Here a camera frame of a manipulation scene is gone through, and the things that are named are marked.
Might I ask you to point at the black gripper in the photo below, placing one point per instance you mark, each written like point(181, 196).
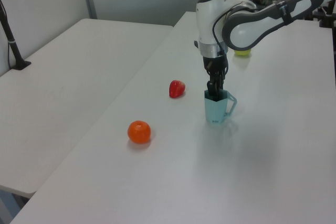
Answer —
point(214, 64)

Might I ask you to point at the black clamp stand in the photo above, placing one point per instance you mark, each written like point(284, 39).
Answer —
point(328, 18)

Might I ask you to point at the black camera stand pole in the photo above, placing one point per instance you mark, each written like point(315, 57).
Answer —
point(10, 40)

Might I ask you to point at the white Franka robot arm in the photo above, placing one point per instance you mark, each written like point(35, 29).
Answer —
point(252, 22)

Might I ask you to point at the green toy pear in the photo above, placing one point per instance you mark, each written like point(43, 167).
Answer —
point(242, 53)

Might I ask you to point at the orange toy tangerine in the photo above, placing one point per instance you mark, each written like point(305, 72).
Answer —
point(139, 131)

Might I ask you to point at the teal hexagonal mug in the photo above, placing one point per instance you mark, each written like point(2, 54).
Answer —
point(215, 111)

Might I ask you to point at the red toy strawberry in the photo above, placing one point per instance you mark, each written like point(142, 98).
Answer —
point(176, 89)

